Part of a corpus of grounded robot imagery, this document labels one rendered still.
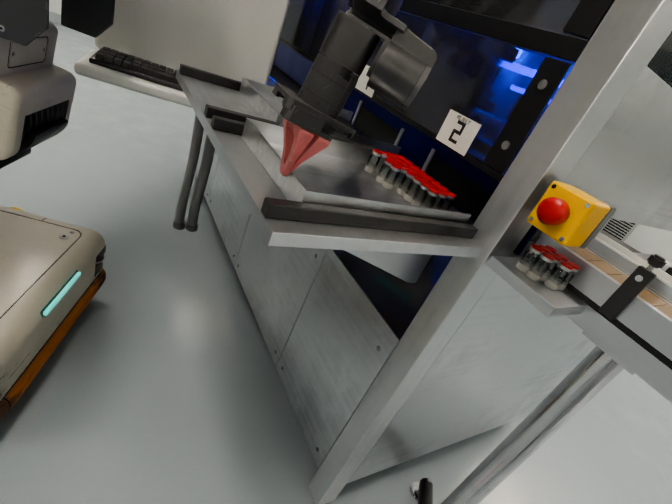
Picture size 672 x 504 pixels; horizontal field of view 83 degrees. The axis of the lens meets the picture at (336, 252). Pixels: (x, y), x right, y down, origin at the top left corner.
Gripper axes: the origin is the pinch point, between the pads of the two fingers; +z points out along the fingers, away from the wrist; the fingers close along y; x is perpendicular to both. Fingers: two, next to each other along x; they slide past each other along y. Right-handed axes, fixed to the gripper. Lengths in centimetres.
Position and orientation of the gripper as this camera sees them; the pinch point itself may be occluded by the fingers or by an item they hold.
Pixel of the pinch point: (285, 168)
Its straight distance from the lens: 53.8
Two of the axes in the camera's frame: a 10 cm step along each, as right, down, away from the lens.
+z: -5.0, 7.8, 3.8
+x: -3.9, -5.9, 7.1
